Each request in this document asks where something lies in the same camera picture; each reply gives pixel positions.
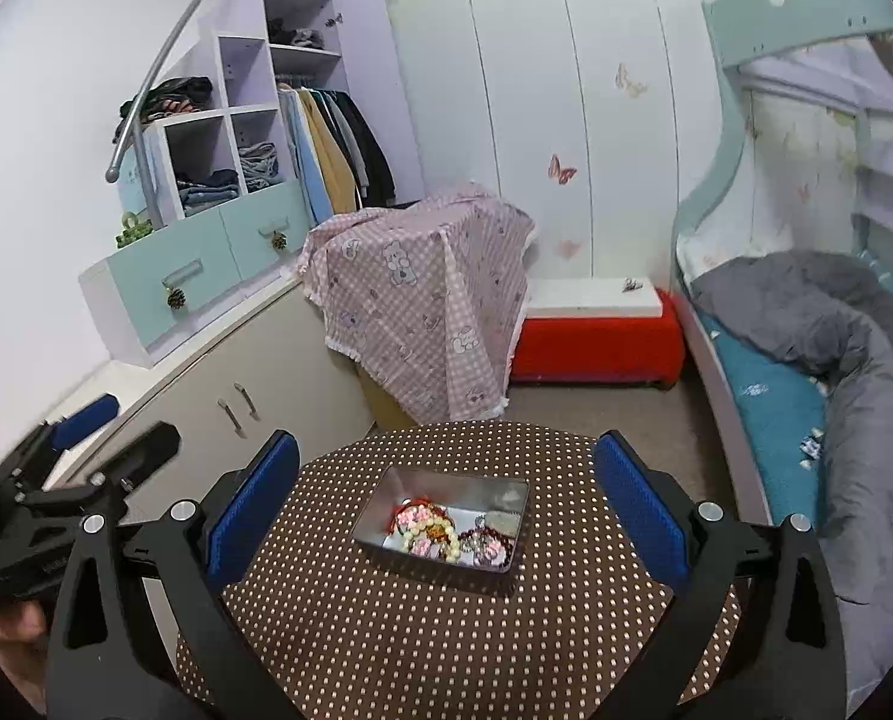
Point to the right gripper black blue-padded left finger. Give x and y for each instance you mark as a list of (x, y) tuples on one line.
[(141, 629)]

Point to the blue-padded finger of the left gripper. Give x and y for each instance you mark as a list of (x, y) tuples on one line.
[(74, 429)]

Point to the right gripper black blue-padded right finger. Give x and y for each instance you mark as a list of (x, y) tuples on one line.
[(786, 658)]

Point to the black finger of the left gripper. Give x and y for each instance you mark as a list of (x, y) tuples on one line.
[(132, 466)]

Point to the person's left hand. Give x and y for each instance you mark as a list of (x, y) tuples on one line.
[(23, 631)]

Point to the beige low cabinet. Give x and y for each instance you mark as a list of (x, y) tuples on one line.
[(262, 364)]

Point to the small green plant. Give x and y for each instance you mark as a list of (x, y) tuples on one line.
[(133, 228)]

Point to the teal bed sheet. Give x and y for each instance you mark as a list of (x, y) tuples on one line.
[(783, 414)]

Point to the teal drawer shelf unit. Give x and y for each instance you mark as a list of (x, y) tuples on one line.
[(233, 216)]

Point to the pink flower hair clip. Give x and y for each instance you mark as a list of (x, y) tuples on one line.
[(421, 528)]

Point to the brown polka dot tablecloth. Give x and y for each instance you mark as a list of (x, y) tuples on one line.
[(348, 638)]

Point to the grey duvet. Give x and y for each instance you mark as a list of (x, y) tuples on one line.
[(827, 315)]

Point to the red storage ottoman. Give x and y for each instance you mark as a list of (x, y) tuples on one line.
[(602, 349)]

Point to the silver metal tin box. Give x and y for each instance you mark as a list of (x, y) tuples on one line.
[(467, 532)]

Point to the pink checkered cloth cover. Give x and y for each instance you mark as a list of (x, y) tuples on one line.
[(429, 300)]

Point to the hanging clothes row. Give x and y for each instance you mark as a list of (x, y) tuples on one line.
[(339, 163)]

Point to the small metal clip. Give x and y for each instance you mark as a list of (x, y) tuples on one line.
[(631, 284)]

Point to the white board on ottoman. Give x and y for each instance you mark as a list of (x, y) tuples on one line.
[(591, 298)]

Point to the purple open wardrobe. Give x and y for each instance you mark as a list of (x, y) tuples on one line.
[(332, 44)]

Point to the white wardrobe doors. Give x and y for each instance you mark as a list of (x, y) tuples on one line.
[(623, 90)]

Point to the grey curved metal rail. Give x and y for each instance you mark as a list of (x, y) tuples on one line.
[(134, 111)]

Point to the pink butterfly wall sticker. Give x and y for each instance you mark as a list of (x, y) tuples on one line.
[(560, 174)]

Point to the teal bunk bed frame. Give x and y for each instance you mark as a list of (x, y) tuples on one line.
[(804, 161)]

